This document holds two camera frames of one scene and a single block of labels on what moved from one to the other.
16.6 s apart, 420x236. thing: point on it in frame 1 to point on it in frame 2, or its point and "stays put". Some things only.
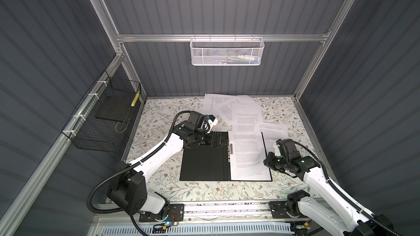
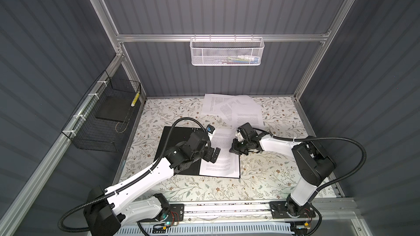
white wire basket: x=227 y=51 stays put
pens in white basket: x=240 y=59 stays put
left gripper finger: x=217 y=143 to x=215 y=155
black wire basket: x=99 y=120 stays put
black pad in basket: x=117 y=107 stays put
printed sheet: x=247 y=161 to x=227 y=164
